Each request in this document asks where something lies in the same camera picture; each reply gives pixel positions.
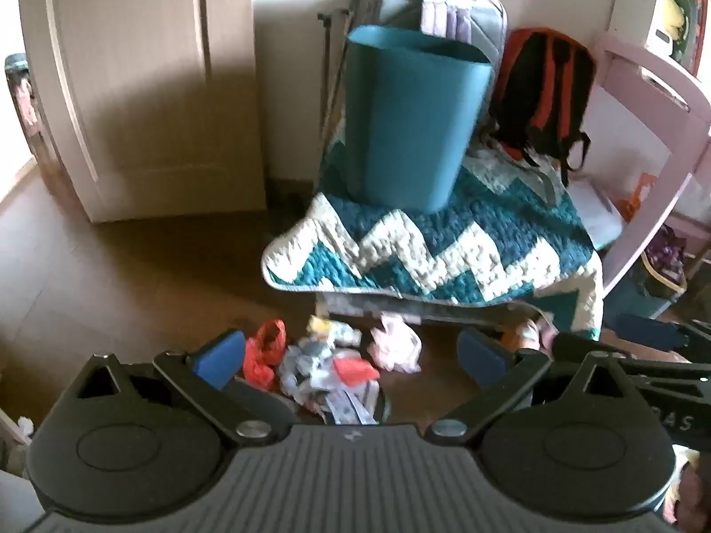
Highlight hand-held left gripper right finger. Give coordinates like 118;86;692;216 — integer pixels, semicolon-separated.
425;326;641;448

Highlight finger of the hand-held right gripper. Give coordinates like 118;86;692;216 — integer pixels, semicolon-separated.
615;312;711;352
547;332;711;386

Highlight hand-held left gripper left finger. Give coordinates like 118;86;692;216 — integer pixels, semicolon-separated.
75;329;293;448

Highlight red plastic bag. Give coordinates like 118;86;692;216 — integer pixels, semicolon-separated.
241;319;290;390

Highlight teal plastic waste bin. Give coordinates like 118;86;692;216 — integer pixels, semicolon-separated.
341;25;492;215

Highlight dark storage box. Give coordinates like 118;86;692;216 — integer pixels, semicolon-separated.
603;278;675;320

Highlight yellow rimmed basket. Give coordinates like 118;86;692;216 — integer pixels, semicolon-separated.
639;225;690;301

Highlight crumpled white pink paper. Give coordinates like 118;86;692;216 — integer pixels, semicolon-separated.
369;314;423;375

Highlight crumpled blue grey wrapper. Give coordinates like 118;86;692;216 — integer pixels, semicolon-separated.
278;338;392;426

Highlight yellow white wrapper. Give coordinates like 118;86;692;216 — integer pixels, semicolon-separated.
308;315;363;345

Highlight teal white zigzag quilt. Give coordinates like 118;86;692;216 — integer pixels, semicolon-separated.
261;139;606;342

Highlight small red wrapper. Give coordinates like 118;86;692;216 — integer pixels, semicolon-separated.
333;356;379;385

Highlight white paper sheets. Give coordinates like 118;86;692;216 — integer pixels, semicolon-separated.
572;172;626;248

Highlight orange printed bag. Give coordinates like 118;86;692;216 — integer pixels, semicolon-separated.
622;172;662;223

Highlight grey stool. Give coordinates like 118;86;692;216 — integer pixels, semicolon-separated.
314;291;537;326

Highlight white cloth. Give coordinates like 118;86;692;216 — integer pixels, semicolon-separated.
0;414;37;481

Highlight orange black backpack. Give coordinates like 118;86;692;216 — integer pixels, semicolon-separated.
489;28;598;187

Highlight beige wardrobe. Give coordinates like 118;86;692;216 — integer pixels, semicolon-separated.
16;0;268;226

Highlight colourful picture book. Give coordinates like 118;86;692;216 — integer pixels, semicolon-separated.
663;0;711;76

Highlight pink bottle dark cap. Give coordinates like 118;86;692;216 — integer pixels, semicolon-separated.
3;52;42;148

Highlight folded dark metal stand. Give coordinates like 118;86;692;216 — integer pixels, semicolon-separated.
316;0;364;139

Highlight purple grey backpack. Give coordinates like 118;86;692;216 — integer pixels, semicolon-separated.
363;0;509;68

